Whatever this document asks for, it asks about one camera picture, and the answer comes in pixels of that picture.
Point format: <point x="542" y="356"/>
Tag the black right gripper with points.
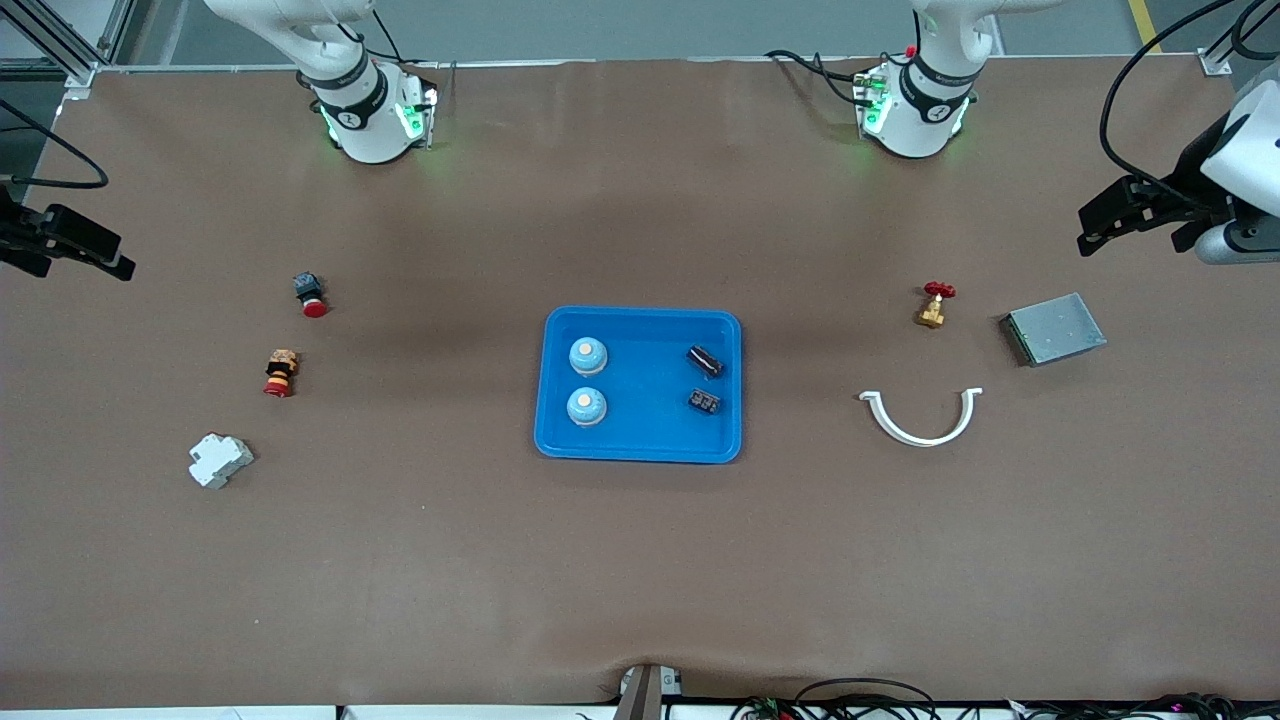
<point x="14" y="232"/>

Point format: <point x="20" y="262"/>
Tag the blue plastic tray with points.
<point x="650" y="400"/>

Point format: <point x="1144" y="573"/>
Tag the white circuit breaker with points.
<point x="220" y="460"/>

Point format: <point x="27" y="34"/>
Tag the dark brown cylindrical capacitor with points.
<point x="705" y="361"/>

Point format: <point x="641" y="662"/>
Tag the grey metal box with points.
<point x="1055" y="330"/>

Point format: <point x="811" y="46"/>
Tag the red push button black body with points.
<point x="312" y="300"/>

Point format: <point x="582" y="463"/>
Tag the metal table bracket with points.
<point x="640" y="695"/>

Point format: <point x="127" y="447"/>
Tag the small black connector block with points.
<point x="705" y="402"/>

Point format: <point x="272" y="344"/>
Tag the red yellow black push button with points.
<point x="281" y="372"/>

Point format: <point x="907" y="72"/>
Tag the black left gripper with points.
<point x="1186" y="187"/>

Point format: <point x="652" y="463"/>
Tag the blue service bell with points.
<point x="588" y="356"/>
<point x="587" y="407"/>

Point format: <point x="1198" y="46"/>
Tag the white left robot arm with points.
<point x="925" y="120"/>

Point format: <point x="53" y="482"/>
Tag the white half-round pipe clamp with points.
<point x="920" y="438"/>

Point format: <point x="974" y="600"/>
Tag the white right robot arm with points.
<point x="370" y="130"/>

